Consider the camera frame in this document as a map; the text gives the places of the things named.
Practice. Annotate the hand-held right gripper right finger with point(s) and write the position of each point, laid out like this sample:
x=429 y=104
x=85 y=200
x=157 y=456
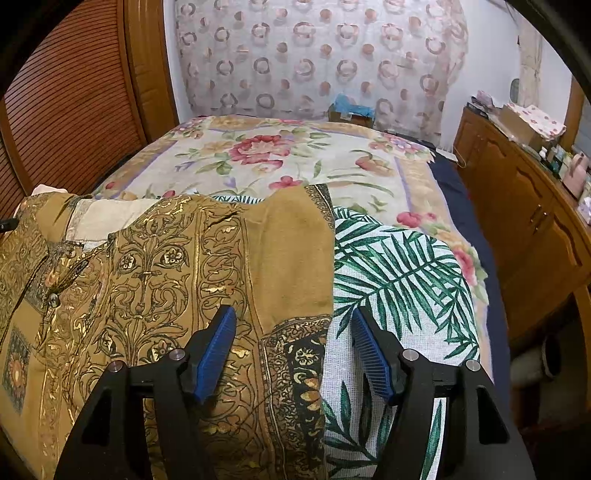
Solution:
x=371 y=355

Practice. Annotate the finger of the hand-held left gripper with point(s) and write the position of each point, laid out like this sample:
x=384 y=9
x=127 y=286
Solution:
x=7 y=225

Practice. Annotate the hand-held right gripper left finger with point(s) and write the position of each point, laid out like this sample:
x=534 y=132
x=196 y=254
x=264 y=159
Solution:
x=214 y=355

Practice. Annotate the brown gold patterned shirt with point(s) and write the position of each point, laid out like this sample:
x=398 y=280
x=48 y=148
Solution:
x=161 y=277

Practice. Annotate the cream cloth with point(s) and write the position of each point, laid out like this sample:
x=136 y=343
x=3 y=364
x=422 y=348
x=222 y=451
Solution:
x=111 y=217

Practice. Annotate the palm leaf printed cloth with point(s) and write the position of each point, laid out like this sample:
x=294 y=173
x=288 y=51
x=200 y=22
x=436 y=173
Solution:
x=406 y=277

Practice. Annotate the wooden louvered wardrobe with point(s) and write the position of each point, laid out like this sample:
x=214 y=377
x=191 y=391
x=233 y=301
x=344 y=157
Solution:
x=69 y=92

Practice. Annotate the navy bed sheet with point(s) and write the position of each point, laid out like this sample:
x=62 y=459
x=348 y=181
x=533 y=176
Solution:
x=485 y=258

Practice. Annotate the wooden cabinet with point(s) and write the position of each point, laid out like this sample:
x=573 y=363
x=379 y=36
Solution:
x=517 y=207

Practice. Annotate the floral blanket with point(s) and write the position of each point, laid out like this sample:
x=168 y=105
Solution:
x=277 y=152

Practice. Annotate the small cardboard box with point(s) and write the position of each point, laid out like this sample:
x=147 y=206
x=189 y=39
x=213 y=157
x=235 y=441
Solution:
x=351 y=121

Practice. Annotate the blue plastic bag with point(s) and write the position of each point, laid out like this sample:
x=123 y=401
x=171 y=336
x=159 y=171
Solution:
x=353 y=104

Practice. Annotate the group of small bottles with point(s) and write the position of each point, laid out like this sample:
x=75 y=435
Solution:
x=554 y=161

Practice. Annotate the pink bag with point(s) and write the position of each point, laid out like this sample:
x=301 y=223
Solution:
x=576 y=175

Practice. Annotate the clutter pile on cabinet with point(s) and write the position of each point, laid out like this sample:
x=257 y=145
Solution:
x=482 y=104

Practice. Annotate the circle print sheer curtain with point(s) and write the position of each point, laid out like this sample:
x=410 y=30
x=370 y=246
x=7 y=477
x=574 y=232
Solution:
x=323 y=55

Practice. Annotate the beige hanging cloth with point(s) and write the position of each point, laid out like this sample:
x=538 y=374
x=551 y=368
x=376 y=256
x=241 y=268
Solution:
x=530 y=60

